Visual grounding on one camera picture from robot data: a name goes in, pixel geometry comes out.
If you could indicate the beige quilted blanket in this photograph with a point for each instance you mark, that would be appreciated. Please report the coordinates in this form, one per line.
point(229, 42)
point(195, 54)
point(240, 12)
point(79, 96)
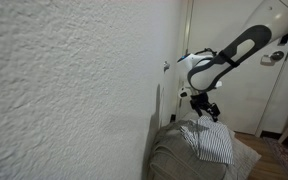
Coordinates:
point(174, 153)

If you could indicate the round metal wall knob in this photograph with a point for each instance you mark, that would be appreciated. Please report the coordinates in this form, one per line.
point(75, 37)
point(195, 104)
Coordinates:
point(166, 66)

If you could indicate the grey white striped garment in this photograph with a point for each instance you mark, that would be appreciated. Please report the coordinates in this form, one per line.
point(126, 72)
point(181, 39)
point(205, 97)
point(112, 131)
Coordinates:
point(214, 140)

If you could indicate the white door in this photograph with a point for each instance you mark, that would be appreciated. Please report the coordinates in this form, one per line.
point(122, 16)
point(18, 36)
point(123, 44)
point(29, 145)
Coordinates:
point(244, 110)

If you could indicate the door deadbolt lock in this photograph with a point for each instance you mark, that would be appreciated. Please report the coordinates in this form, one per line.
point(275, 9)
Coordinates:
point(284, 39)

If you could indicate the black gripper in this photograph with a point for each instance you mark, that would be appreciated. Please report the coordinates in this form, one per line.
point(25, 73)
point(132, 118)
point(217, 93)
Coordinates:
point(200, 100)

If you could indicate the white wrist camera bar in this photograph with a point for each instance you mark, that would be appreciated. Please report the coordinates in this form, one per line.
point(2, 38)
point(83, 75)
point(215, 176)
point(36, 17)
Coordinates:
point(184, 92)

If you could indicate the metal door hinge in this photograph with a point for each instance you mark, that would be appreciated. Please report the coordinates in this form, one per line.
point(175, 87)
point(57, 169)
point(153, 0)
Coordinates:
point(180, 102)
point(185, 54)

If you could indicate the patterned rug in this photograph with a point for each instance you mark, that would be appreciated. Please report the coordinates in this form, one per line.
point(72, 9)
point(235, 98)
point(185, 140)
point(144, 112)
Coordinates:
point(285, 156)

